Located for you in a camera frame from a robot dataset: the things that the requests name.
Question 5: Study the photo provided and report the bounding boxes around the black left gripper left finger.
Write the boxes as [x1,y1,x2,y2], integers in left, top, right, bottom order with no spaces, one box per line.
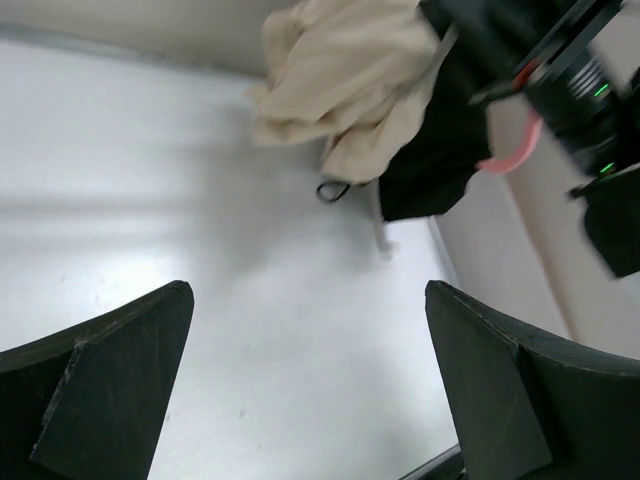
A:
[1,281,194,479]

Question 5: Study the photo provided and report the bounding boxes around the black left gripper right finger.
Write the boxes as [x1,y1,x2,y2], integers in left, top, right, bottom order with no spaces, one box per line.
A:
[425,281,639,479]

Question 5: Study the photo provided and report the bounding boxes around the beige trousers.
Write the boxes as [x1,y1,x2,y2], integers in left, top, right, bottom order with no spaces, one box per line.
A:
[248,1,442,184]

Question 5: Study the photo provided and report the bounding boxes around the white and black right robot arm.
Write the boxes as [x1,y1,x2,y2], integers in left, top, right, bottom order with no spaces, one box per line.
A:
[424,1,639,279]

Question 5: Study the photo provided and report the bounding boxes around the black garment on hanger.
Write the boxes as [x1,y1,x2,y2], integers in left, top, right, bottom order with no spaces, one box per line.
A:
[377,53,492,222]

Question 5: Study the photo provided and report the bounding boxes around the pink plastic hanger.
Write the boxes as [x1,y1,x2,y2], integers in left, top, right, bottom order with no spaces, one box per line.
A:
[476,109,543,175]

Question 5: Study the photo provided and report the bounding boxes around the white and silver clothes rack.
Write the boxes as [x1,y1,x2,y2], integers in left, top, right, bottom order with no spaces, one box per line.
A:
[367,179,395,260]

